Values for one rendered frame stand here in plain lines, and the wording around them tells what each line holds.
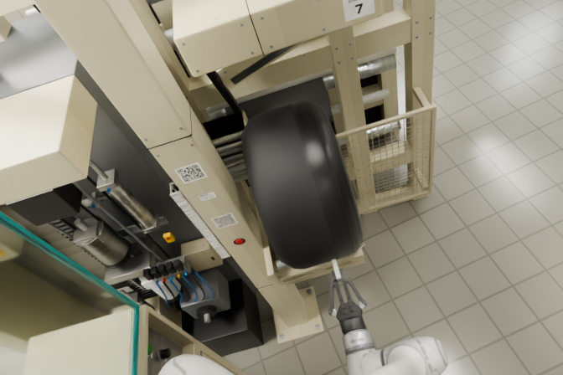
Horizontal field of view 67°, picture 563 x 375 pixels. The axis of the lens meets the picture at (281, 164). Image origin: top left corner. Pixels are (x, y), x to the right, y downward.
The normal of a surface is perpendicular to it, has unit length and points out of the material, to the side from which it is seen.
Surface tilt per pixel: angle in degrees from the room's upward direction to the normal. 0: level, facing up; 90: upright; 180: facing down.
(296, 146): 13
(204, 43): 90
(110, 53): 90
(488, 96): 0
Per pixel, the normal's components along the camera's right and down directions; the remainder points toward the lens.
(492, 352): -0.24, -0.59
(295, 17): 0.18, 0.75
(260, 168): -0.41, -0.21
